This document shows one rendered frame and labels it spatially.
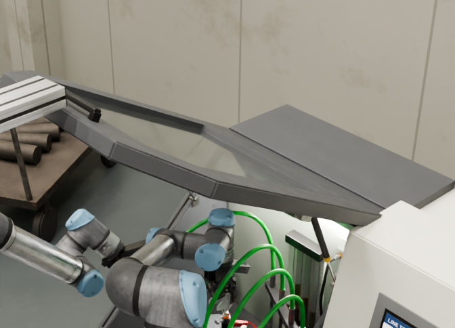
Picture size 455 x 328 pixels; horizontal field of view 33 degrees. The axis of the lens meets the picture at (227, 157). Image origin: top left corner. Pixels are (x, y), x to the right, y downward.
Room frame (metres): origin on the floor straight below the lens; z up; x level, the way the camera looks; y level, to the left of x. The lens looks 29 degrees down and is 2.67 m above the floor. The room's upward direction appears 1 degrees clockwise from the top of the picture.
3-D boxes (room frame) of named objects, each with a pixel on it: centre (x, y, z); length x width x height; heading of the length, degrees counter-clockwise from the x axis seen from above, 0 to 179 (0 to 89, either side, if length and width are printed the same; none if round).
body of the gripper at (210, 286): (1.79, 0.02, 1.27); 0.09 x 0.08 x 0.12; 132
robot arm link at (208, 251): (1.70, 0.05, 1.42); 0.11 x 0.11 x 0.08; 77
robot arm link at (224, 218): (1.79, 0.02, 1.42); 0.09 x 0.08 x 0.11; 167
